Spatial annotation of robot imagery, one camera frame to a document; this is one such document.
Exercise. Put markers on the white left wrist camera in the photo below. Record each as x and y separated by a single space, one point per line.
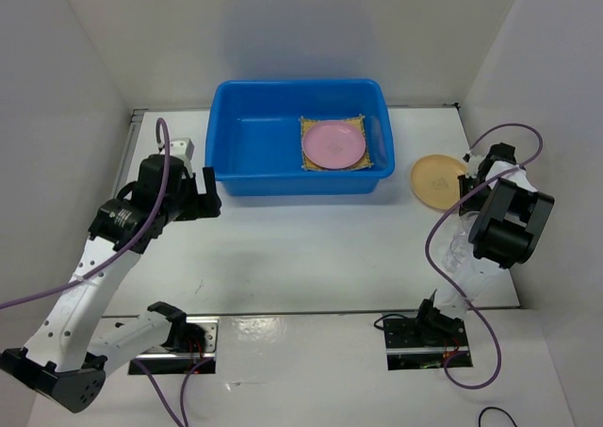
184 150

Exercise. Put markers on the yellow plastic plate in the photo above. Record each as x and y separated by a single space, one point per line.
434 180

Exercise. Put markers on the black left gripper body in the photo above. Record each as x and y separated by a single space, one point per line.
185 205

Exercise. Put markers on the blue plastic bin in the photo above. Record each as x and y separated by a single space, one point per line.
254 135

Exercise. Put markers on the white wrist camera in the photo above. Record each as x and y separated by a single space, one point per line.
184 150
472 162

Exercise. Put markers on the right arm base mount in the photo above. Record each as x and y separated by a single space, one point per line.
409 346

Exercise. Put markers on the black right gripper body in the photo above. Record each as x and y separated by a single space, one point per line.
467 184

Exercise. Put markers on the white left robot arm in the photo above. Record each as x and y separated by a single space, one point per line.
63 361

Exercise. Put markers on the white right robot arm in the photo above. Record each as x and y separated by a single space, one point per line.
501 226

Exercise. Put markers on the pink plastic plate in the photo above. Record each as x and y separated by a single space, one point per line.
333 145

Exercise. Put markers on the clear plastic cup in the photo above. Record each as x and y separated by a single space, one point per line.
451 243

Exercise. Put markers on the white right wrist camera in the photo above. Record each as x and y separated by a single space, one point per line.
472 162

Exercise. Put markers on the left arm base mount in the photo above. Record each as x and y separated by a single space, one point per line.
198 348

